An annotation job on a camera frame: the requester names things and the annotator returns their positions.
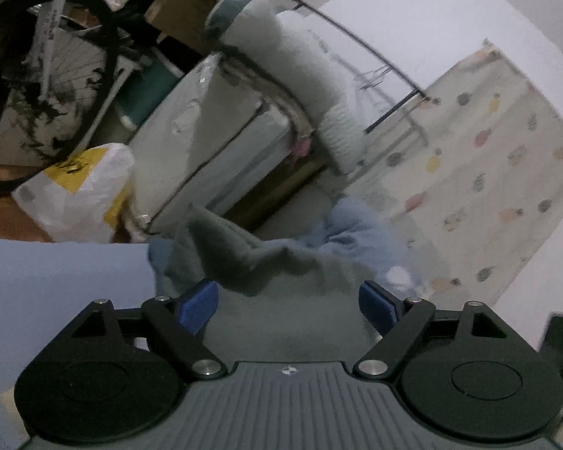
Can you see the black metal clothes rack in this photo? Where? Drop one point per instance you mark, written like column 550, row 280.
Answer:
column 356, row 37

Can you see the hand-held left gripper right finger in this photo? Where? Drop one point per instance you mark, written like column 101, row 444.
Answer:
column 377, row 309

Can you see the grey t-shirt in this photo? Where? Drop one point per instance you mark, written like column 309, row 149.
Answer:
column 281, row 290

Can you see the cardboard box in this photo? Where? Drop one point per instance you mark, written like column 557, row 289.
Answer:
column 187, row 4

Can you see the bed with light blue sheet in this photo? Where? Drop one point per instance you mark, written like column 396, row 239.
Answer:
column 51, row 281

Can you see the light blue printed duvet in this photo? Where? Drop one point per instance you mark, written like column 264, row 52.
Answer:
column 356, row 229

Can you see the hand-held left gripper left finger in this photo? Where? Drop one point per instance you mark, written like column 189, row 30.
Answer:
column 198, row 307

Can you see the bicycle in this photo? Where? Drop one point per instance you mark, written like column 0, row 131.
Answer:
column 51, row 56

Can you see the white and yellow plastic bag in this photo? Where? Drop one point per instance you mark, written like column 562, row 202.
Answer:
column 79, row 192

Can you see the white storage box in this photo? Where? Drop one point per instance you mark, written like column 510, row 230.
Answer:
column 206, row 140

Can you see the pineapple print curtain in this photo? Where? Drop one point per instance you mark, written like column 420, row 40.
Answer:
column 478, row 173

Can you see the white plush pillow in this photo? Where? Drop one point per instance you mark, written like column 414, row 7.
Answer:
column 300, row 65

